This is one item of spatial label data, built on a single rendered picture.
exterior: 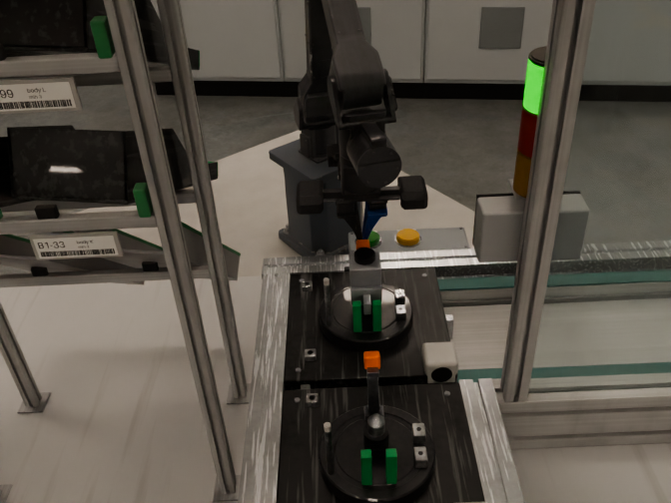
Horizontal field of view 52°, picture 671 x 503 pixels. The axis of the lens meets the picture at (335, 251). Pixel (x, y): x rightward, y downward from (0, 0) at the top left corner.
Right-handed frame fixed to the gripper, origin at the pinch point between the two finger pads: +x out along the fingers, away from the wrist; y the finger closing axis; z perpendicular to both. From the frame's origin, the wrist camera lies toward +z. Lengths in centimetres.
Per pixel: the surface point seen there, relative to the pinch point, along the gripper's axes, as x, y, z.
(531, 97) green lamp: -28.3, -16.9, -20.2
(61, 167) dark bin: -24.2, 31.3, -22.8
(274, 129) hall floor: 110, 39, 257
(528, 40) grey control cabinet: 75, -99, 276
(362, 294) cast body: 4.9, 0.4, -10.5
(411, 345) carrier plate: 12.5, -6.3, -13.4
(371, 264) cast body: 1.0, -1.0, -8.8
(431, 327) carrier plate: 12.5, -9.6, -9.8
